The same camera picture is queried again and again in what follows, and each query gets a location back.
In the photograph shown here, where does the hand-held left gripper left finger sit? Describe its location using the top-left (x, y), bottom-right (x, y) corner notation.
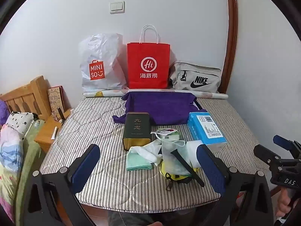
top-left (22, 144), bottom-right (111, 226)

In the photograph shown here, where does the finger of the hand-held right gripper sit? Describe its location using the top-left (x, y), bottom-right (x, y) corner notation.
top-left (253, 144), bottom-right (284, 170)
top-left (273, 135), bottom-right (301, 157)

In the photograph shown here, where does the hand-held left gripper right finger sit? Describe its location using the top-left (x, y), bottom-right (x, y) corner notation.
top-left (196, 144), bottom-right (274, 226)

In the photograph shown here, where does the white cloth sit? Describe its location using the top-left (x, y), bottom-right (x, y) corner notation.
top-left (186, 140), bottom-right (205, 168)

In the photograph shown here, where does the yellow cloth pouch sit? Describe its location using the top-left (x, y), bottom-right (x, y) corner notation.
top-left (161, 160), bottom-right (200, 184)

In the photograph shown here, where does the clear plastic bag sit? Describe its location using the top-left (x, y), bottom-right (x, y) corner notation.
top-left (161, 140), bottom-right (195, 175)

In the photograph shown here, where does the mint green cloth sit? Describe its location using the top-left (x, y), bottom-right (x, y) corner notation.
top-left (126, 153), bottom-right (153, 171)

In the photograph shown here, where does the white printed sachet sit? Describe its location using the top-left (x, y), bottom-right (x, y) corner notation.
top-left (150, 128), bottom-right (177, 138)

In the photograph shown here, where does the white glove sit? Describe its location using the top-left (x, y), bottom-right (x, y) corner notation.
top-left (128, 139), bottom-right (163, 166)

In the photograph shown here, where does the person's right hand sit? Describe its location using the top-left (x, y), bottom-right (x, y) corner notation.
top-left (276, 187), bottom-right (301, 218)

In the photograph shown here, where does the blue tissue packet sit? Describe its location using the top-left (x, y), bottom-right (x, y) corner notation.
top-left (187, 111), bottom-right (227, 152)

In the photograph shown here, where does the striped quilted mat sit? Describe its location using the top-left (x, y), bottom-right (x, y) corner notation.
top-left (39, 95), bottom-right (270, 213)

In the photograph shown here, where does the wooden nightstand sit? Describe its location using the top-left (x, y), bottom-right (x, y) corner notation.
top-left (34, 108), bottom-right (74, 153)

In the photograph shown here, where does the green bedsheet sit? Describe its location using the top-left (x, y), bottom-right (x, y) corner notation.
top-left (14, 120), bottom-right (47, 217)

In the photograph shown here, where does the dark green tin box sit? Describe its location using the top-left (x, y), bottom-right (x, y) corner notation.
top-left (122, 112), bottom-right (152, 151)

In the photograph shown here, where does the illustrated book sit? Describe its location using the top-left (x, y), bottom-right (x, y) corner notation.
top-left (47, 86), bottom-right (66, 117)

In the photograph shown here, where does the rolled patterned paper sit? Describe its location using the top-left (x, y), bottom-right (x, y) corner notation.
top-left (83, 88), bottom-right (229, 99)

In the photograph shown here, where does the colourful printed blanket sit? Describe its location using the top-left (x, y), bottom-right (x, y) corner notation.
top-left (0, 125), bottom-right (24, 222)

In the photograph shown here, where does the purple towel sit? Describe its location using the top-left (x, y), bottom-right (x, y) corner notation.
top-left (112, 91), bottom-right (208, 126)

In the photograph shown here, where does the polka dot pillow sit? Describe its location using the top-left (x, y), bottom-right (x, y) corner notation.
top-left (5, 112), bottom-right (35, 137)

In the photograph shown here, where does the wooden headboard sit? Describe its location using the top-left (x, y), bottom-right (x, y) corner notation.
top-left (0, 76), bottom-right (52, 120)

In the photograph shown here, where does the grey waist bag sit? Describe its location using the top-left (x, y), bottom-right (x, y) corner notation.
top-left (169, 62), bottom-right (222, 93)

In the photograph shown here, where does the purple plush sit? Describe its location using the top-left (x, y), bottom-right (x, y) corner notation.
top-left (0, 99), bottom-right (11, 126)

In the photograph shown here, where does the white plastic shopping bag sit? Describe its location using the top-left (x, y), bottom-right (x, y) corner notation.
top-left (79, 33), bottom-right (128, 93)

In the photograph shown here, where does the red paper bag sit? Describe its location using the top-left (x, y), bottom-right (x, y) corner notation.
top-left (127, 25), bottom-right (171, 89)

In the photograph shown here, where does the black strap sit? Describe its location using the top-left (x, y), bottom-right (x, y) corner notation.
top-left (170, 149), bottom-right (204, 188)

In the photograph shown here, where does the wooden door frame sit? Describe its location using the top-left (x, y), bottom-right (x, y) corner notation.
top-left (220, 0), bottom-right (238, 93)

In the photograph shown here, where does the white light switch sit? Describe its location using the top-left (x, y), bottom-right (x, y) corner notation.
top-left (109, 1), bottom-right (125, 14)

